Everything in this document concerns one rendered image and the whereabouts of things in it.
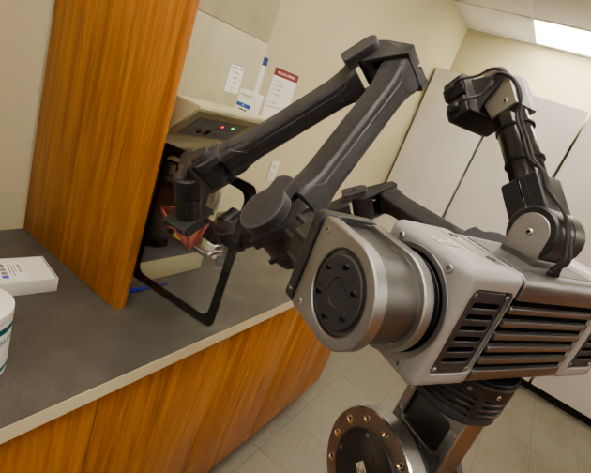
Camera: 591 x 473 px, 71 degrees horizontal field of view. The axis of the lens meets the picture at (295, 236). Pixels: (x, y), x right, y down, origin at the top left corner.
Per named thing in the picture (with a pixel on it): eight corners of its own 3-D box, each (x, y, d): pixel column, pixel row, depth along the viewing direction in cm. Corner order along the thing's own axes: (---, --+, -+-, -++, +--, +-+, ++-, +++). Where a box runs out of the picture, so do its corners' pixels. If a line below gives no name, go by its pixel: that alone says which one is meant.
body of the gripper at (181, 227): (162, 224, 94) (159, 198, 89) (194, 205, 101) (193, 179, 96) (183, 237, 92) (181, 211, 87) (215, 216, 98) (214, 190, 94)
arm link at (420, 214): (386, 171, 117) (390, 201, 122) (345, 190, 114) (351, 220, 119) (520, 243, 81) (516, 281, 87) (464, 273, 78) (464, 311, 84)
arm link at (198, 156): (205, 152, 83) (232, 182, 88) (209, 126, 91) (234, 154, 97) (160, 180, 86) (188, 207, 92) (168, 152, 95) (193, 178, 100)
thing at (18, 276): (-31, 274, 103) (-30, 260, 102) (40, 267, 115) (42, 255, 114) (-18, 300, 96) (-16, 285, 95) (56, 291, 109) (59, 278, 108)
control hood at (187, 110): (158, 129, 105) (167, 90, 102) (239, 141, 133) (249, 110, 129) (188, 145, 100) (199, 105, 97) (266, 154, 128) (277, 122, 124)
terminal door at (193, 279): (131, 273, 119) (164, 140, 107) (211, 328, 109) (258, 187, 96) (129, 274, 119) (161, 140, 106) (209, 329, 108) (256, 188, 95)
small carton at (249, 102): (234, 108, 119) (240, 87, 117) (244, 111, 123) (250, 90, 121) (248, 114, 117) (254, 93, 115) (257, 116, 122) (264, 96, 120)
